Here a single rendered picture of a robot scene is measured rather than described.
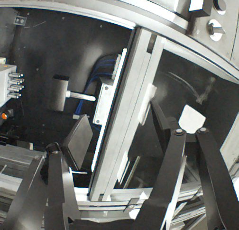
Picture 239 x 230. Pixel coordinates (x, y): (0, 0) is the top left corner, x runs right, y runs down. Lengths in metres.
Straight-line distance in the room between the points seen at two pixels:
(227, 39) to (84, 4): 0.27
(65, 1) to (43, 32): 0.45
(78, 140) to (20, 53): 0.58
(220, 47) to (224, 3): 0.09
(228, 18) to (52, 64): 0.61
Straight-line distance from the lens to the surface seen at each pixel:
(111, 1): 0.23
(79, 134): 0.17
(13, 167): 0.59
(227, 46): 0.34
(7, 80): 0.46
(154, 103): 0.17
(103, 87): 0.39
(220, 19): 0.33
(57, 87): 0.41
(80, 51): 0.64
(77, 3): 0.22
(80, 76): 0.65
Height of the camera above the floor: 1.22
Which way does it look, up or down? 18 degrees up
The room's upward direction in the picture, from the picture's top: 100 degrees clockwise
